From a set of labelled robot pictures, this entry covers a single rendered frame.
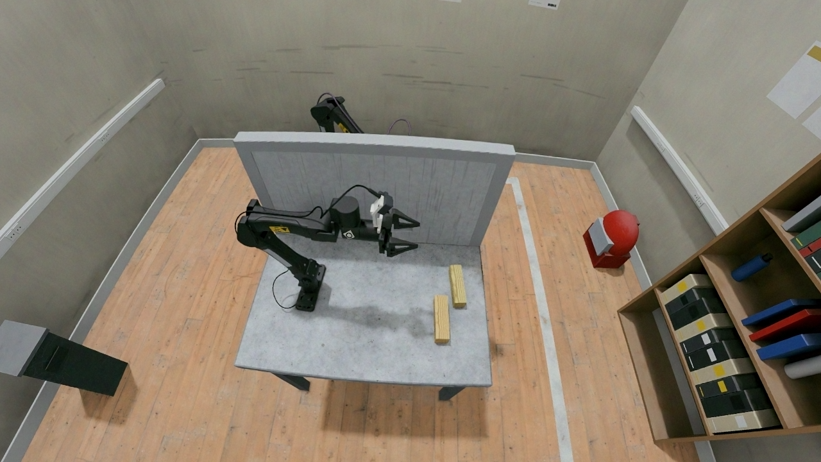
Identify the grey panel wall with small slot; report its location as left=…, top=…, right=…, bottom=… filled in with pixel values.
left=233, top=132, right=516, bottom=246

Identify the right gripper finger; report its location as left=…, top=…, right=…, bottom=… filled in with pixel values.
left=393, top=209, right=420, bottom=229
left=389, top=237, right=418, bottom=257

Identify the short wooden block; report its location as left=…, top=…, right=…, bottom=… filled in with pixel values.
left=448, top=265, right=466, bottom=307
left=434, top=295, right=450, bottom=343

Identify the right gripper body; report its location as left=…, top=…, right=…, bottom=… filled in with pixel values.
left=359, top=195, right=394, bottom=257

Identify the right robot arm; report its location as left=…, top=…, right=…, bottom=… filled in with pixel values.
left=237, top=196, right=364, bottom=312

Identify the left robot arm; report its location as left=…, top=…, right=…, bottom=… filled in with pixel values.
left=310, top=96, right=365, bottom=134

